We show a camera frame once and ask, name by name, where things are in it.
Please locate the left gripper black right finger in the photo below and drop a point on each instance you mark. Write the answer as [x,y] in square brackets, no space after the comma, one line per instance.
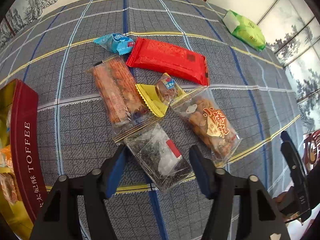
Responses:
[258,218]

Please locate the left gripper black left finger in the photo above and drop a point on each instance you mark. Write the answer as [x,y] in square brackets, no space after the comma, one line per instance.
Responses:
[72,200]

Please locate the clear fried twist snack bag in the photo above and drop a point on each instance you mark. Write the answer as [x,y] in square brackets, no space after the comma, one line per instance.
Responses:
[199,109]

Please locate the clear black sesame snack pack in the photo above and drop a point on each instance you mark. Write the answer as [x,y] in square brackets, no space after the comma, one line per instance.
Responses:
[157,155]

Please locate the clear orange cracker stick pack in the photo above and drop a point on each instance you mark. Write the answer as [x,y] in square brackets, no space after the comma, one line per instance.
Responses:
[125,107]

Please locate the yellow brown cake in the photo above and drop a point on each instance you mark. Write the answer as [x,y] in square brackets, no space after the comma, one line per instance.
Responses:
[158,97]

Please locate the brown printed square cake pack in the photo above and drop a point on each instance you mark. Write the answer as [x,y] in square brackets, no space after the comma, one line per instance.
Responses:
[10,188]

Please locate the orange snack packet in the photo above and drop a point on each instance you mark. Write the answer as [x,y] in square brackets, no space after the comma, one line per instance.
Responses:
[6,157]

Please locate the red gold toffee tin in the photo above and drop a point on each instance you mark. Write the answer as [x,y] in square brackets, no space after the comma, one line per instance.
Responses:
[19,130]

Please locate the green tissue pack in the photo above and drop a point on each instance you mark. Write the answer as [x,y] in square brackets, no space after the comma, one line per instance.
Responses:
[245,30]

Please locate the ink landscape folding screen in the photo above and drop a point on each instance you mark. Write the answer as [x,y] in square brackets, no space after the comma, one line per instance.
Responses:
[290,28]

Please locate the red flat snack packet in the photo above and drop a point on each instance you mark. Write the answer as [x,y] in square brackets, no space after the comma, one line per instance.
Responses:
[167,58]

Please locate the light blue candy packet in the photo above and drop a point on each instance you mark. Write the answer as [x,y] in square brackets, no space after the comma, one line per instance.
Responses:
[116,43]

